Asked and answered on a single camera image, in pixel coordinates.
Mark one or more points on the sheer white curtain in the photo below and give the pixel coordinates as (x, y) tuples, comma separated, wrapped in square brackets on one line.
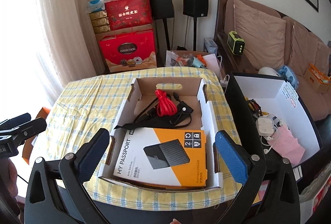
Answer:
[(45, 44)]

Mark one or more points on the clear plastic bag of items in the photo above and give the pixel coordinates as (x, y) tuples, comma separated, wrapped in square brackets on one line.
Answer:
[(184, 58)]

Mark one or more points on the white earphone case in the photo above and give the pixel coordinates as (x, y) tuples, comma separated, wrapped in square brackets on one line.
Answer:
[(265, 125)]

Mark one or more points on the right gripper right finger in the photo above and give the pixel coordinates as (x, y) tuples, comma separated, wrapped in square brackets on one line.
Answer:
[(234, 156)]

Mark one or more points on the black white storage box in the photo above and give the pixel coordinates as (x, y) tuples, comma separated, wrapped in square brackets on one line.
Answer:
[(250, 96)]

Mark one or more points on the green yellow portable device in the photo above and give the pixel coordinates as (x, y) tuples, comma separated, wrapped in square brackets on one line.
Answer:
[(235, 43)]

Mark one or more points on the red Chinese tea gift bag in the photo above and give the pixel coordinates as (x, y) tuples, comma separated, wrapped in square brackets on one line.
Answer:
[(128, 13)]

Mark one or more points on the white orange WD Passport box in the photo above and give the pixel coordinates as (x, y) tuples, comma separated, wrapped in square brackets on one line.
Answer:
[(165, 158)]

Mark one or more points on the white brown cardboard tray box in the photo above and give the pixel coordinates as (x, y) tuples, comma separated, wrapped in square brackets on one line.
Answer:
[(165, 103)]

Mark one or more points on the red Collection gift box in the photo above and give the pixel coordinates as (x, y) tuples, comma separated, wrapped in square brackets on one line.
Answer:
[(129, 51)]

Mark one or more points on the person left hand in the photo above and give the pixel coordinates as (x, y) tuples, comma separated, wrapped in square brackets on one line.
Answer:
[(9, 176)]

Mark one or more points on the stacked gold tea boxes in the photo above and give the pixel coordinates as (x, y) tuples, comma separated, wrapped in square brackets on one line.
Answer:
[(100, 22)]

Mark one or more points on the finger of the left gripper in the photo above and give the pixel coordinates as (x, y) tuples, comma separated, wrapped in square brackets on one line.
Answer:
[(27, 130), (14, 122)]

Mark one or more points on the brown sofa with cushions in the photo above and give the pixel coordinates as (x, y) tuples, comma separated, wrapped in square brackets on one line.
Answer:
[(273, 39)]

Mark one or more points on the yellow plaid tablecloth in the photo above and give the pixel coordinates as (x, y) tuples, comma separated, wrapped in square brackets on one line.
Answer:
[(87, 105)]

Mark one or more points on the left black speaker on stand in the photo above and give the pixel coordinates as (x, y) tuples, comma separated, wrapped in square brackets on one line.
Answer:
[(163, 10)]

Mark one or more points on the black speaker on stand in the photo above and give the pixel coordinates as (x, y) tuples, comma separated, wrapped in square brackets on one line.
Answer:
[(163, 10), (195, 9)]

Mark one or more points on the right black speaker on stand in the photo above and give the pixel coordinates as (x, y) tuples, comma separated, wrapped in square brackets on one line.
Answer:
[(195, 9)]

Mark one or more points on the blue tissue pack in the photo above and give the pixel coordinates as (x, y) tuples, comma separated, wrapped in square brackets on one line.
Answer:
[(95, 6)]

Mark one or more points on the pink pouch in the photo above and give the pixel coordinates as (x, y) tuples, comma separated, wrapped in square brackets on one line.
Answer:
[(285, 144)]

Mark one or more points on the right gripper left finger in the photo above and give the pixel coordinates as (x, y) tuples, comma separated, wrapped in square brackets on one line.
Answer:
[(90, 154)]

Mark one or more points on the grey small box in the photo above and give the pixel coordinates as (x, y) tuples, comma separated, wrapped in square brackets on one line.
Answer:
[(210, 46)]

